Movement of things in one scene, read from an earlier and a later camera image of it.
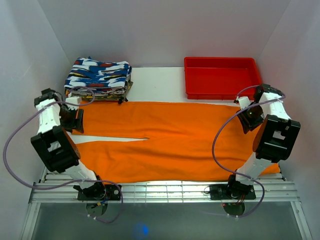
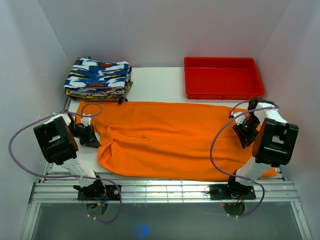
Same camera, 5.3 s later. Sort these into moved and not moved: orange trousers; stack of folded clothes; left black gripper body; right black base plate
Moved: left black gripper body
Not moved: orange trousers; right black base plate; stack of folded clothes
